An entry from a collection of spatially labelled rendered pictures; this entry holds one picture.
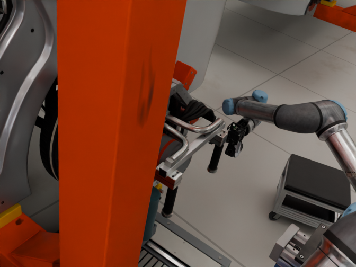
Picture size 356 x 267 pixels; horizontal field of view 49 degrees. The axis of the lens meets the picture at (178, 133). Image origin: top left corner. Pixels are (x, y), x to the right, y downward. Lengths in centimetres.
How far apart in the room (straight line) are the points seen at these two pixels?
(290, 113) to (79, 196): 88
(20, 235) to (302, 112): 109
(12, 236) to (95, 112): 87
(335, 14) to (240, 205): 281
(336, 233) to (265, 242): 185
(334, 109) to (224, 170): 150
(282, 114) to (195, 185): 135
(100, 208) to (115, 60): 36
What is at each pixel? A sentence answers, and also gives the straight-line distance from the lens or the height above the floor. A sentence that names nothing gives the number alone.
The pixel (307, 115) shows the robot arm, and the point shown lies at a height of 116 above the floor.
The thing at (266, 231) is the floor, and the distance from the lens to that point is 264.
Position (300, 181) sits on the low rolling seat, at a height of 34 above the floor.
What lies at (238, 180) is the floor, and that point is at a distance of 289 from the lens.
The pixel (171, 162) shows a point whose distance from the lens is 134.
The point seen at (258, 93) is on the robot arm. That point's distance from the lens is 186.
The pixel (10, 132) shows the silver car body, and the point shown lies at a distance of 132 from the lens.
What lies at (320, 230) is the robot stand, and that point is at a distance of 159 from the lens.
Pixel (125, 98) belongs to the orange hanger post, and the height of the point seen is 151.
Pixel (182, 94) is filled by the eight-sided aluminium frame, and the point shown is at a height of 105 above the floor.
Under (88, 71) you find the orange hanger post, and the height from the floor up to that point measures 153.
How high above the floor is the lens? 187
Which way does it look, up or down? 36 degrees down
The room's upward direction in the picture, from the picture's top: 12 degrees clockwise
